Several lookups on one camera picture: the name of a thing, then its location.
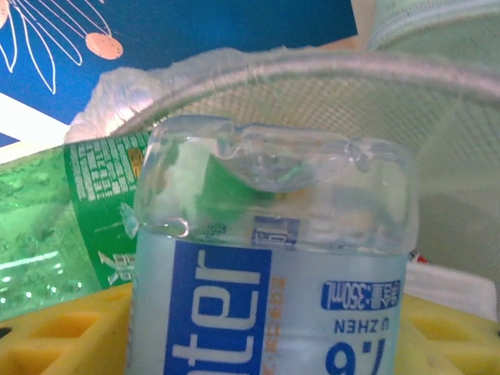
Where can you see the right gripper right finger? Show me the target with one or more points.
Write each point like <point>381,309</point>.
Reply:
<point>449,347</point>

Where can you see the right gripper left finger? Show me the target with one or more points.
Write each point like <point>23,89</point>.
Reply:
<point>58,343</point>

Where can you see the white slim box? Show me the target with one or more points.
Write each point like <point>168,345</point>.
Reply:
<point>449,289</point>

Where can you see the mesh waste bin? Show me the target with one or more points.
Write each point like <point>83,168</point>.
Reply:
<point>390,64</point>

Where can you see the green soda bottle yellow cap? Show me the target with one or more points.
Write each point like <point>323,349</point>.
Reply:
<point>47,234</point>

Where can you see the light green zip pouch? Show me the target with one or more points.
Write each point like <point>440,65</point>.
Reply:
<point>437,27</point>

